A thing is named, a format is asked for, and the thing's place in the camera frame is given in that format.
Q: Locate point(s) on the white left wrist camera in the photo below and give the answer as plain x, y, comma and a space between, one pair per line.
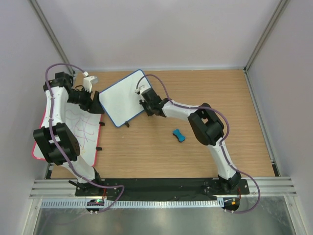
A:
88, 82

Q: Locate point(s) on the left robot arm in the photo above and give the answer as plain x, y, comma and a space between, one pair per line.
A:
60, 89

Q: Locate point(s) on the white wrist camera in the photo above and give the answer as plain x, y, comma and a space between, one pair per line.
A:
88, 82
141, 89

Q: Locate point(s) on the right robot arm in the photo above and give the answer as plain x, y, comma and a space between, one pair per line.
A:
206, 126

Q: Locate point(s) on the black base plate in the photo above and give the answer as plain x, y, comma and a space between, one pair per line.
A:
163, 189

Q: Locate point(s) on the white slotted cable duct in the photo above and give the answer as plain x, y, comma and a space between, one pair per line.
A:
98, 204

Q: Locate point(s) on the blue whiteboard eraser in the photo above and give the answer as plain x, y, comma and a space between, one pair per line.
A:
180, 137

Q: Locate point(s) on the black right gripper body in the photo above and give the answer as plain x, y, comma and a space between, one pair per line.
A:
147, 107

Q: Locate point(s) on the pink framed whiteboard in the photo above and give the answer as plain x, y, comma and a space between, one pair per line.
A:
83, 127

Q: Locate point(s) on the blue framed whiteboard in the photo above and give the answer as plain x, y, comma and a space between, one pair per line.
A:
120, 101

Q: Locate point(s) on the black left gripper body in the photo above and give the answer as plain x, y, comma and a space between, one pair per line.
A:
85, 104

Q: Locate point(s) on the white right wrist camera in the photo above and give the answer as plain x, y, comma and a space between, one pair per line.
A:
141, 89

